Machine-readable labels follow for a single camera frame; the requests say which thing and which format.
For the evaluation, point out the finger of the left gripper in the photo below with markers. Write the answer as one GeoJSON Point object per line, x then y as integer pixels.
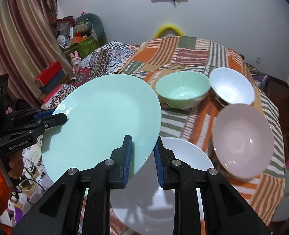
{"type": "Point", "coordinates": [52, 121]}
{"type": "Point", "coordinates": [43, 114]}

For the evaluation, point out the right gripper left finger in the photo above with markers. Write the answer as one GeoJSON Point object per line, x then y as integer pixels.
{"type": "Point", "coordinates": [79, 201]}

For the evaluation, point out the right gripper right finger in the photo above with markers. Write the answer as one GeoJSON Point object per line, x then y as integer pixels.
{"type": "Point", "coordinates": [204, 200]}

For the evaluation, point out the mint green plate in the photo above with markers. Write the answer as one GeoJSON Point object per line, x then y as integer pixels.
{"type": "Point", "coordinates": [99, 115]}

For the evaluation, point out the pink bowl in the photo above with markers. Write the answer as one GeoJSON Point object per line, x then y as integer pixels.
{"type": "Point", "coordinates": [243, 141]}

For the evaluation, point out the mint green bowl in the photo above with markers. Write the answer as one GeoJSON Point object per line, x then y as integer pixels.
{"type": "Point", "coordinates": [183, 90]}

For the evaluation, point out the white bowl brown spots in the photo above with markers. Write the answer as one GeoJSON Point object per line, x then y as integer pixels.
{"type": "Point", "coordinates": [231, 87]}

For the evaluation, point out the left hand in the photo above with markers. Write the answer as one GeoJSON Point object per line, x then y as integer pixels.
{"type": "Point", "coordinates": [16, 164]}

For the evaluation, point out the dark grey box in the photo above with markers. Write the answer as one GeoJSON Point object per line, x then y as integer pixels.
{"type": "Point", "coordinates": [54, 82]}

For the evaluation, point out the red box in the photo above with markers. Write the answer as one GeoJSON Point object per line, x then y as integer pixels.
{"type": "Point", "coordinates": [47, 74]}

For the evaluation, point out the pink rabbit toy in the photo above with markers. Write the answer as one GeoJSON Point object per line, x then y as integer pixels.
{"type": "Point", "coordinates": [75, 60]}

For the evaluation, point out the striped brown curtain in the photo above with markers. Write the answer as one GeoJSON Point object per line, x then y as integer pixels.
{"type": "Point", "coordinates": [28, 44]}

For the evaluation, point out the green storage box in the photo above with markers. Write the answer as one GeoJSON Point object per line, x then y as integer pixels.
{"type": "Point", "coordinates": [83, 48]}

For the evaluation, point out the ethnic patterned patchwork blanket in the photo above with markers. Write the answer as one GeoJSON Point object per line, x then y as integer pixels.
{"type": "Point", "coordinates": [106, 60]}

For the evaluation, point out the grey green neck pillow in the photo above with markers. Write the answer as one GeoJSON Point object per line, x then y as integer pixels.
{"type": "Point", "coordinates": [90, 23]}

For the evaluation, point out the yellow foam arch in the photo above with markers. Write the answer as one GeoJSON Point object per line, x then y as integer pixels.
{"type": "Point", "coordinates": [166, 28]}

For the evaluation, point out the white wall socket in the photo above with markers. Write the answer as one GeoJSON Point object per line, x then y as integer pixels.
{"type": "Point", "coordinates": [257, 60]}

